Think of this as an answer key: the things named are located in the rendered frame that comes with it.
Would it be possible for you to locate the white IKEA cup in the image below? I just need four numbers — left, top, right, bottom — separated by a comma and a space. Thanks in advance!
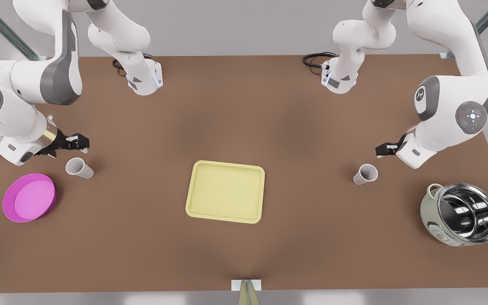
353, 164, 378, 185
66, 158, 94, 179

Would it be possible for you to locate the yellow rectangular tray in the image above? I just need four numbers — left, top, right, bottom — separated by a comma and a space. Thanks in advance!
185, 160, 266, 224

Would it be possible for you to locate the magenta round plate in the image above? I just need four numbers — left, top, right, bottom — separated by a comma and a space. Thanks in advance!
3, 173, 57, 223

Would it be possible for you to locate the pale green steel pot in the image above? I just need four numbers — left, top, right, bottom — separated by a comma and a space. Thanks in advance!
420, 183, 488, 247

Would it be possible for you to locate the black cable loop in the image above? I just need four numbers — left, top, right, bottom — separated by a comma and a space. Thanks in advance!
302, 52, 338, 77
112, 53, 153, 77

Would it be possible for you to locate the silver frame post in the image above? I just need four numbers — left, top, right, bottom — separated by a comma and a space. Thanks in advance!
0, 0, 46, 61
440, 0, 488, 60
232, 279, 262, 305

